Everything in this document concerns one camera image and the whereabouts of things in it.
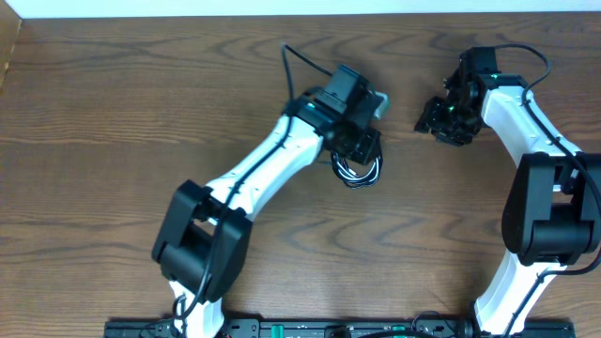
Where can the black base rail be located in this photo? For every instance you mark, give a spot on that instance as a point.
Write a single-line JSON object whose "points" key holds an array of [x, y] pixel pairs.
{"points": [[253, 328]]}

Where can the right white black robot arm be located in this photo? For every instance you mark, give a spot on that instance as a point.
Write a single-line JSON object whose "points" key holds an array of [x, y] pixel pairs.
{"points": [[552, 213]]}

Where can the cardboard panel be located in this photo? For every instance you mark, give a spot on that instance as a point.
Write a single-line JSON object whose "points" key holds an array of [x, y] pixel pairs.
{"points": [[10, 26]]}

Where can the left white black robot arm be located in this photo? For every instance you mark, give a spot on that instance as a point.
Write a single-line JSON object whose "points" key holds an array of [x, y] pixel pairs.
{"points": [[205, 234]]}

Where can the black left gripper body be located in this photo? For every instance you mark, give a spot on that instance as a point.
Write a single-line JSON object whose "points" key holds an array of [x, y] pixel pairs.
{"points": [[356, 143]]}

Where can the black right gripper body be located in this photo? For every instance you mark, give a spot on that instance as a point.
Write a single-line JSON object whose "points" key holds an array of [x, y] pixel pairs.
{"points": [[450, 122]]}

